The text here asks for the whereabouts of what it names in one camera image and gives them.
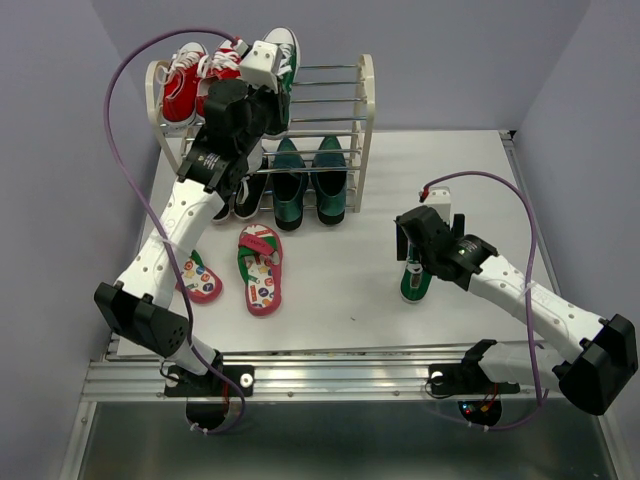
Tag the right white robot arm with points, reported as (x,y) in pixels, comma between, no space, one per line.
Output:
(586,357)

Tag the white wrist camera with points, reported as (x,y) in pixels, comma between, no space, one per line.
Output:
(259,67)
(439,198)

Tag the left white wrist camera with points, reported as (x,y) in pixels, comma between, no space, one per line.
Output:
(259,67)

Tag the red canvas sneaker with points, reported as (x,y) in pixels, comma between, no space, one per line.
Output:
(180,82)
(222,64)

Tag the black canvas sneaker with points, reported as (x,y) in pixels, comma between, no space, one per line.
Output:
(249,195)
(223,214)

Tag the left red canvas sneaker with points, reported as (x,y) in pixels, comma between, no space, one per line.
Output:
(180,82)

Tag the pink patterned sandal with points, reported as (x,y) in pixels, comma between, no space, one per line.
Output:
(202,284)
(260,260)

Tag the left black canvas sneaker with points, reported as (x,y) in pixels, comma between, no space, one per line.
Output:
(223,214)

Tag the right black canvas sneaker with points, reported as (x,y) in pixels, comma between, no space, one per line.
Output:
(249,195)

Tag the white sneaker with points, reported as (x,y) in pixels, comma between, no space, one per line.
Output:
(198,146)
(255,158)

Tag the dark green loafer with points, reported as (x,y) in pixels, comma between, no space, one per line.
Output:
(330,182)
(289,186)

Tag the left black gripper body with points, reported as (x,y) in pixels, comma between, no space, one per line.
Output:
(265,117)

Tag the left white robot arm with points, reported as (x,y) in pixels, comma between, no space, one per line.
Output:
(137,305)

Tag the green canvas sneaker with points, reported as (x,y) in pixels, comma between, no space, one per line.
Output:
(288,45)
(415,281)

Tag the right red canvas sneaker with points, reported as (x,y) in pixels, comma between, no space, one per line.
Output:
(222,64)

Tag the left white sneaker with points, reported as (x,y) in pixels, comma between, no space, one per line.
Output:
(198,146)

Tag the right white sneaker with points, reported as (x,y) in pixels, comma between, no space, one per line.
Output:
(255,158)

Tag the aluminium mounting rail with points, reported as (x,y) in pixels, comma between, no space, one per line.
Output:
(344,375)

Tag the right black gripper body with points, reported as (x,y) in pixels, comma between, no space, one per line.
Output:
(425,258)

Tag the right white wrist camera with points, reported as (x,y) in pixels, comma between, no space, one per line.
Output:
(439,198)

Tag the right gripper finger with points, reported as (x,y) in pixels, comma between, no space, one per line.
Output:
(458,226)
(402,244)

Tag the cream metal shoe rack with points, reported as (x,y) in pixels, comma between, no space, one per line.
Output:
(328,100)

